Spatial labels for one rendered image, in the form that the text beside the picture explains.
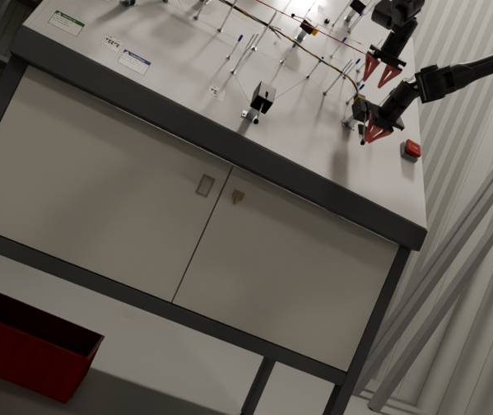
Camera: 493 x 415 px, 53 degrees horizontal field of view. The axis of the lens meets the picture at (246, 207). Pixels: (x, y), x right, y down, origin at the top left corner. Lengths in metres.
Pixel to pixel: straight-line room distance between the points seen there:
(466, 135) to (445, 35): 0.90
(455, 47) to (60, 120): 4.10
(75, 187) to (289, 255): 0.58
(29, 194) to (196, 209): 0.40
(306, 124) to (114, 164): 0.55
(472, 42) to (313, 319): 3.99
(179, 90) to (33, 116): 0.35
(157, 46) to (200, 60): 0.12
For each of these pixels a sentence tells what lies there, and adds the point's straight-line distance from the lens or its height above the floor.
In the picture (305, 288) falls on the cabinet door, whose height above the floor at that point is 0.57.
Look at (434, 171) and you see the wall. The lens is 4.73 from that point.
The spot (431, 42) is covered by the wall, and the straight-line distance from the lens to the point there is 4.79.
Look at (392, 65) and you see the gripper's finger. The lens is 1.53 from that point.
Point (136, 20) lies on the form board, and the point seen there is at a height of 1.05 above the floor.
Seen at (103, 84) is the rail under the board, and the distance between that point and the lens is 1.26.
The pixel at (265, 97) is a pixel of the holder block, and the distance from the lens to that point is 1.29.
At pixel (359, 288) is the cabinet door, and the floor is 0.63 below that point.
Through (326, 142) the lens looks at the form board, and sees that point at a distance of 1.47.
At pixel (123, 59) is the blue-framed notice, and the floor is 0.91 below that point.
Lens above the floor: 0.62
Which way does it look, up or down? 4 degrees up
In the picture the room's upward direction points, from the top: 24 degrees clockwise
